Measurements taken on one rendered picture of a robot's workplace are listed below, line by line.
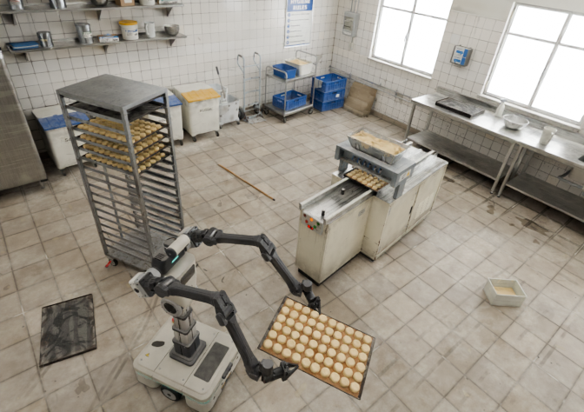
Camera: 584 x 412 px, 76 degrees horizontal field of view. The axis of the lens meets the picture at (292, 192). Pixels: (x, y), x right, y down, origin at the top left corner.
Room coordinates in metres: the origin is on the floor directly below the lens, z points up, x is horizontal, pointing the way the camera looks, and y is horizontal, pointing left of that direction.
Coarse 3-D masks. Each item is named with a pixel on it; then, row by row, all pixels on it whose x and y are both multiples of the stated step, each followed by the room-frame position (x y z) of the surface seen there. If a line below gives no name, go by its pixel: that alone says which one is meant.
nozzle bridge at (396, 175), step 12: (336, 144) 3.40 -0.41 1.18; (348, 144) 3.42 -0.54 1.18; (336, 156) 3.38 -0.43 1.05; (348, 156) 3.38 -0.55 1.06; (360, 156) 3.20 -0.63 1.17; (372, 156) 3.20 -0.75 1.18; (360, 168) 3.22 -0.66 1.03; (372, 168) 3.19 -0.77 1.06; (384, 168) 3.02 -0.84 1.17; (396, 168) 3.02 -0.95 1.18; (408, 168) 3.07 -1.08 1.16; (384, 180) 3.03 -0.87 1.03; (396, 180) 2.93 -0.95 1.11; (396, 192) 3.01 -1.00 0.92
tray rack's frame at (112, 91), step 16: (96, 80) 2.92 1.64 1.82; (112, 80) 2.95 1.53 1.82; (128, 80) 2.98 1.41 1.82; (80, 96) 2.57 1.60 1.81; (96, 96) 2.58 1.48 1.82; (112, 96) 2.61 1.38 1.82; (128, 96) 2.63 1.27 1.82; (144, 96) 2.65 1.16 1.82; (64, 112) 2.65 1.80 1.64; (80, 160) 2.66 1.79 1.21; (128, 176) 3.08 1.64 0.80; (96, 224) 2.65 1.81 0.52; (160, 240) 2.90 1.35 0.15; (112, 256) 2.62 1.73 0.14; (128, 256) 2.63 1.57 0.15; (144, 256) 2.65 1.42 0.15
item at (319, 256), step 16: (336, 192) 3.04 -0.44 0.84; (352, 192) 3.07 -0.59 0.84; (304, 208) 2.75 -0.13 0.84; (320, 208) 2.76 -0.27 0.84; (336, 208) 2.79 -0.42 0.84; (352, 208) 2.81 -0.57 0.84; (368, 208) 3.02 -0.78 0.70; (336, 224) 2.63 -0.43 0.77; (352, 224) 2.83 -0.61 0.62; (304, 240) 2.70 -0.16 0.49; (320, 240) 2.58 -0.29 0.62; (336, 240) 2.66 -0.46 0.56; (352, 240) 2.88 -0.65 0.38; (304, 256) 2.68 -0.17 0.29; (320, 256) 2.56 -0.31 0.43; (336, 256) 2.70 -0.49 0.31; (352, 256) 2.94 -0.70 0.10; (304, 272) 2.67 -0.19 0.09; (320, 272) 2.54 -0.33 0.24
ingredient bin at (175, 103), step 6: (168, 90) 5.62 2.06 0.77; (174, 96) 5.44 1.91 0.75; (162, 102) 5.22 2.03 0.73; (174, 102) 5.28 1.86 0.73; (180, 102) 5.31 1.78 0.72; (162, 108) 5.07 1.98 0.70; (174, 108) 5.22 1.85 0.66; (180, 108) 5.29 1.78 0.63; (174, 114) 5.21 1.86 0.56; (180, 114) 5.28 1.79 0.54; (156, 120) 5.04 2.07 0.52; (162, 120) 5.08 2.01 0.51; (174, 120) 5.21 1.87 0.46; (180, 120) 5.27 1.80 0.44; (174, 126) 5.20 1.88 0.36; (180, 126) 5.27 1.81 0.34; (174, 132) 5.20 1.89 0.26; (180, 132) 5.27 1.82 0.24; (168, 138) 5.13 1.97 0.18; (174, 138) 5.20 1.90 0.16; (180, 138) 5.26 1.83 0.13
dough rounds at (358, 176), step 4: (352, 172) 3.31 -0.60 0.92; (356, 172) 3.34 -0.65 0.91; (360, 172) 3.33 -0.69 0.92; (364, 172) 3.34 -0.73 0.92; (352, 176) 3.23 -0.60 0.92; (356, 176) 3.24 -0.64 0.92; (360, 176) 3.27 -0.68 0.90; (364, 176) 3.25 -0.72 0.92; (368, 176) 3.29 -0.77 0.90; (356, 180) 3.20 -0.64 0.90; (360, 180) 3.18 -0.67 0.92; (364, 180) 3.18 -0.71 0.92; (368, 180) 3.19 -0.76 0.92; (372, 180) 3.22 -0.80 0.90; (376, 180) 3.20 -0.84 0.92; (380, 180) 3.22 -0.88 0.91; (364, 184) 3.13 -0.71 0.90; (368, 184) 3.11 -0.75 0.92; (372, 184) 3.13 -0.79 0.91; (376, 184) 3.12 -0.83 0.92; (380, 184) 3.12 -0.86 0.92; (384, 184) 3.16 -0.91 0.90; (372, 188) 3.07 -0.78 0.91; (376, 188) 3.06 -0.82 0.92; (380, 188) 3.09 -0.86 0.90
